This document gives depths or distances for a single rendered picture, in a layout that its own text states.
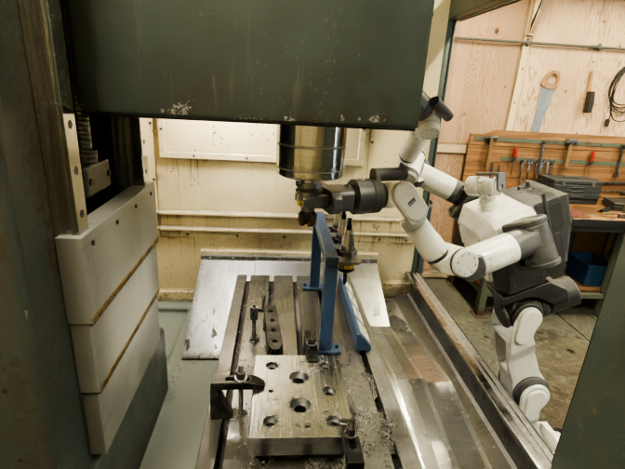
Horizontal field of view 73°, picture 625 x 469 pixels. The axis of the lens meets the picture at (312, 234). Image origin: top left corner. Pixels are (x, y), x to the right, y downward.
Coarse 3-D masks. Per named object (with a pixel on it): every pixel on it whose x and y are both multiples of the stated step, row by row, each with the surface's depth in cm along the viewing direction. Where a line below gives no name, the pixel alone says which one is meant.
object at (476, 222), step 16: (512, 192) 148; (528, 192) 143; (544, 192) 140; (560, 192) 136; (464, 208) 151; (480, 208) 145; (496, 208) 141; (512, 208) 136; (528, 208) 133; (544, 208) 130; (560, 208) 135; (464, 224) 148; (480, 224) 138; (496, 224) 133; (560, 224) 137; (464, 240) 154; (480, 240) 137; (560, 240) 138; (560, 256) 140; (496, 272) 142; (512, 272) 139; (528, 272) 140; (544, 272) 141; (560, 272) 145; (512, 288) 143
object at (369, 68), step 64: (128, 0) 74; (192, 0) 74; (256, 0) 75; (320, 0) 76; (384, 0) 76; (128, 64) 77; (192, 64) 78; (256, 64) 78; (320, 64) 79; (384, 64) 80; (384, 128) 85
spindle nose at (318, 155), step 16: (288, 128) 89; (304, 128) 88; (320, 128) 88; (336, 128) 89; (288, 144) 90; (304, 144) 89; (320, 144) 89; (336, 144) 91; (288, 160) 91; (304, 160) 90; (320, 160) 90; (336, 160) 92; (288, 176) 93; (304, 176) 91; (320, 176) 91; (336, 176) 94
